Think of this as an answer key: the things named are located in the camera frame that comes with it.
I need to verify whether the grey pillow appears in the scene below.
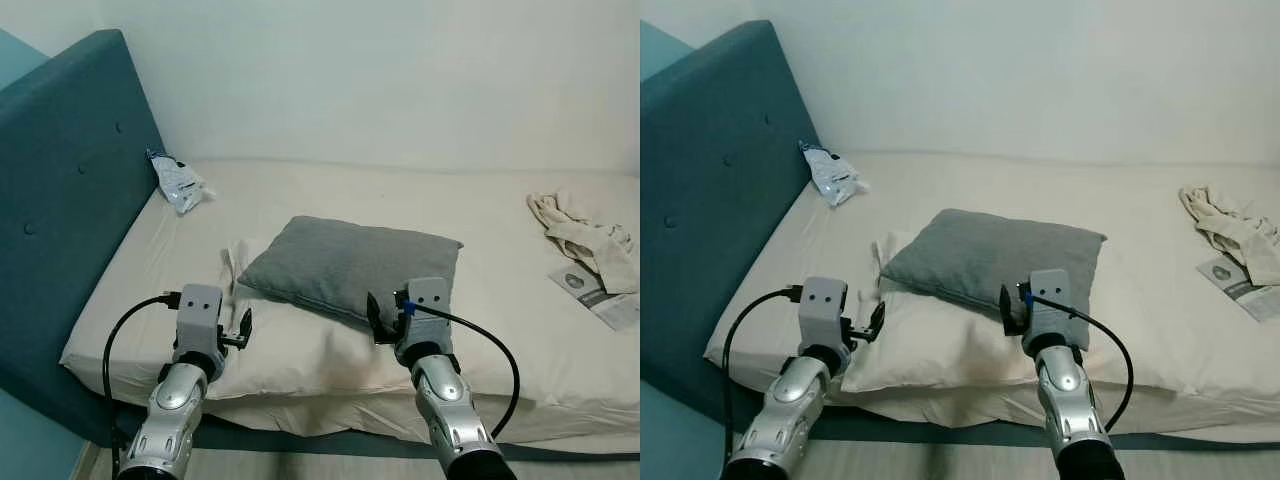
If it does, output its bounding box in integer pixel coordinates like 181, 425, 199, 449
237, 215, 465, 335
880, 208, 1108, 323

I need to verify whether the cream sheeted mattress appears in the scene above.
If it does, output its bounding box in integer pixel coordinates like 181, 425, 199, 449
58, 157, 641, 443
703, 150, 1280, 433

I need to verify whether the clear plastic packet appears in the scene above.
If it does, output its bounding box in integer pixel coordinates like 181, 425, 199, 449
798, 140, 869, 208
146, 149, 213, 216

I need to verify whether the white grey leaflet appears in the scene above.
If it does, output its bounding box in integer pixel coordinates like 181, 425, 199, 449
1197, 255, 1280, 323
547, 264, 641, 332

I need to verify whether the teal upholstered headboard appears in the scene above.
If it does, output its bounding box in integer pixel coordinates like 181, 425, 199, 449
0, 28, 169, 446
640, 20, 823, 401

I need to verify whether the beige crumpled garment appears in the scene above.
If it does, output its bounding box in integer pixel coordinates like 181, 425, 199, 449
526, 190, 641, 296
1178, 184, 1280, 286

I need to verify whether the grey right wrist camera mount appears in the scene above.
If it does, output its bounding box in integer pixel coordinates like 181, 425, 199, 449
1025, 268, 1086, 351
398, 278, 454, 349

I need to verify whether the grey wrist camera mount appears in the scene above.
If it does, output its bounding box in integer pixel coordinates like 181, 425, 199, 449
798, 276, 851, 349
1025, 268, 1086, 351
175, 284, 224, 353
398, 278, 454, 349

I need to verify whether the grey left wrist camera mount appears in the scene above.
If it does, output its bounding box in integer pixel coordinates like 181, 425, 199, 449
798, 276, 851, 349
175, 284, 224, 353

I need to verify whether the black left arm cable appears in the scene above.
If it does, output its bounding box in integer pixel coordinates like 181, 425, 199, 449
102, 290, 183, 476
720, 286, 804, 471

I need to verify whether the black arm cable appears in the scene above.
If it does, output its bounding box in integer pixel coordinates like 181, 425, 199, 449
102, 290, 183, 476
720, 286, 804, 471
1024, 288, 1136, 436
396, 292, 522, 443

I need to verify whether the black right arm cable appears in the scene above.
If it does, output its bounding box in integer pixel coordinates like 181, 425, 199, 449
396, 292, 522, 443
1024, 288, 1136, 436

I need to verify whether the teal bed frame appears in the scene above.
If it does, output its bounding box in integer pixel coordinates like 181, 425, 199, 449
640, 380, 1280, 451
60, 370, 641, 466

